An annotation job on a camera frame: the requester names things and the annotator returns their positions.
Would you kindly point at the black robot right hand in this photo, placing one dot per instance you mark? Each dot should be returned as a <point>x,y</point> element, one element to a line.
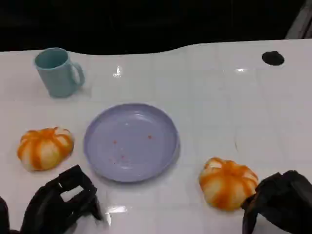
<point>285,200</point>

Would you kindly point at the grey metal frame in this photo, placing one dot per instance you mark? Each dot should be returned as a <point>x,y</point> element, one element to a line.
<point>301,24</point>

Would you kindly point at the lilac plate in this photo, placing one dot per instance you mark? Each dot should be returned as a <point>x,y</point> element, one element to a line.
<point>131,146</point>

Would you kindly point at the pale green mug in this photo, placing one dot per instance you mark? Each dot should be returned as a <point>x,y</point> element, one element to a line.
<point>58,78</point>

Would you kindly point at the black round table grommet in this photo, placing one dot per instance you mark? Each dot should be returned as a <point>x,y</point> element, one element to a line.
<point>273,58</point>

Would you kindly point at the orange and white bread roll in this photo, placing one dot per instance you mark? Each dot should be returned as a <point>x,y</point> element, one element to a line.
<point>226,185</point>
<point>45,148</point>

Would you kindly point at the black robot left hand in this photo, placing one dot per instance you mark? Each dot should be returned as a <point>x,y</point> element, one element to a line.
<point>48,209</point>

